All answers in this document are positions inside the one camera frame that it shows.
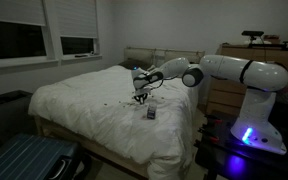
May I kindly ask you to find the black robot table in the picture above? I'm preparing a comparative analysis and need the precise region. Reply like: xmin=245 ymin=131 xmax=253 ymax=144
xmin=193 ymin=111 xmax=288 ymax=180

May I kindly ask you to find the dark blue ribbed suitcase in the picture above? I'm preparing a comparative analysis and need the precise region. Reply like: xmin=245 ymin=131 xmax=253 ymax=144
xmin=0 ymin=133 xmax=92 ymax=180

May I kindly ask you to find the white window sill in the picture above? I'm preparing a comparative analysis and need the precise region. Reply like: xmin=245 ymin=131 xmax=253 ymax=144
xmin=0 ymin=54 xmax=103 ymax=72

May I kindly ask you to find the black clamp red handle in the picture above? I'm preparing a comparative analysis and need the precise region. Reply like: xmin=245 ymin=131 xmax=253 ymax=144
xmin=203 ymin=114 xmax=226 ymax=126
xmin=197 ymin=127 xmax=222 ymax=144

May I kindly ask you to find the narrow white roller blind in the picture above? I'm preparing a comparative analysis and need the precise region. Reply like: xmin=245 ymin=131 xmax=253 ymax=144
xmin=55 ymin=0 xmax=99 ymax=39

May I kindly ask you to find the wide dark window pane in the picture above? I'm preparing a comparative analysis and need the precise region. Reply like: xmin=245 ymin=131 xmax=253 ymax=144
xmin=0 ymin=19 xmax=48 ymax=61

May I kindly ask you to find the white bed duvet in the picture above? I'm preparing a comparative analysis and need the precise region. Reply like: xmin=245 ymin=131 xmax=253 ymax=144
xmin=27 ymin=64 xmax=200 ymax=180

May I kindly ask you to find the narrow dark window pane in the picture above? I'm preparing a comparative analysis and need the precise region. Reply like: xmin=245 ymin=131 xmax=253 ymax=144
xmin=60 ymin=36 xmax=96 ymax=56

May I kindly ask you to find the small grey cup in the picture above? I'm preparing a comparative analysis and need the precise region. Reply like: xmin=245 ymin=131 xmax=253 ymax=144
xmin=146 ymin=100 xmax=159 ymax=120

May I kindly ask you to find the wide white roller blind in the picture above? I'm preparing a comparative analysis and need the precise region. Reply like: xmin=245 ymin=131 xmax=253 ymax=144
xmin=0 ymin=0 xmax=48 ymax=27

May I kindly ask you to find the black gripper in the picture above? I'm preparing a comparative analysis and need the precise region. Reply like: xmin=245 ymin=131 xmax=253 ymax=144
xmin=133 ymin=88 xmax=151 ymax=105

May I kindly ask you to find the dark grey pillow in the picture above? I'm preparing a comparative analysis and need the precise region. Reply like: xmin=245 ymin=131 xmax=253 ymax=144
xmin=118 ymin=58 xmax=155 ymax=73

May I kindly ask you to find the wooden bed frame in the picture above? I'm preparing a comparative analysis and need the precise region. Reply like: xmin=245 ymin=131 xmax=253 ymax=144
xmin=33 ymin=114 xmax=152 ymax=180

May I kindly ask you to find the wooden dresser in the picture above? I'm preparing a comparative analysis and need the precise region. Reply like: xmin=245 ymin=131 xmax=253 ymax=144
xmin=205 ymin=43 xmax=288 ymax=118

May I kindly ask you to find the black stereo camera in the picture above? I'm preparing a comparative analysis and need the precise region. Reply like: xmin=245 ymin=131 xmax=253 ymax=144
xmin=241 ymin=30 xmax=265 ymax=38

